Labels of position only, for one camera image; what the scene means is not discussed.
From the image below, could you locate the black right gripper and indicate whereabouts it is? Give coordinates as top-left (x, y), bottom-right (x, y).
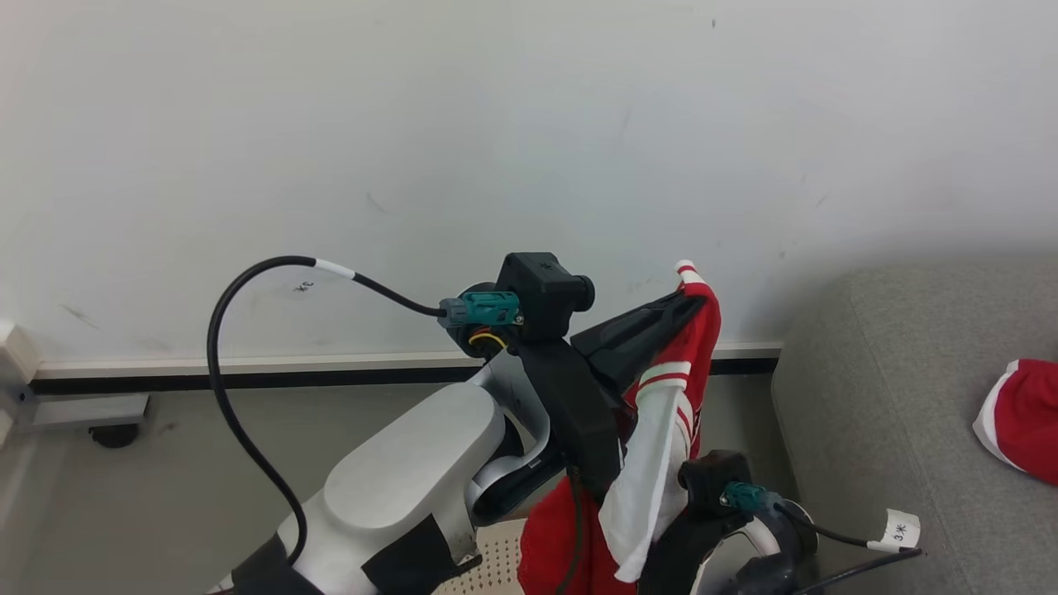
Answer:
top-left (640, 510), bottom-right (750, 595)

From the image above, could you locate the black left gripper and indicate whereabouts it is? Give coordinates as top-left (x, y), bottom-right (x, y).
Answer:
top-left (514, 294), bottom-right (709, 505)

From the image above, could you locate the red white striped garment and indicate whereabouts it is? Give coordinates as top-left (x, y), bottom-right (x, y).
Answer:
top-left (517, 259), bottom-right (722, 595)

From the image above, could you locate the red garment white trim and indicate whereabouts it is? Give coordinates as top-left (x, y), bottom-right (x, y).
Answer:
top-left (972, 358), bottom-right (1058, 487)

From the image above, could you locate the grey fabric sofa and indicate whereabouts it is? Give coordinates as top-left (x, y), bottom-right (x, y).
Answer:
top-left (771, 255), bottom-right (1058, 595)

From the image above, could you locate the cream perforated laundry basket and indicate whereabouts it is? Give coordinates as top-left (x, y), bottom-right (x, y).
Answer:
top-left (434, 518), bottom-right (531, 595)

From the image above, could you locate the white and black baseboard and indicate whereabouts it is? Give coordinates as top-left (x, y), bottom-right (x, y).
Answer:
top-left (31, 340), bottom-right (783, 394)

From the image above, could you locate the black round caster foot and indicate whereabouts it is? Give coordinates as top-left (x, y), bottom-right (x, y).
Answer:
top-left (88, 422), bottom-right (141, 450)

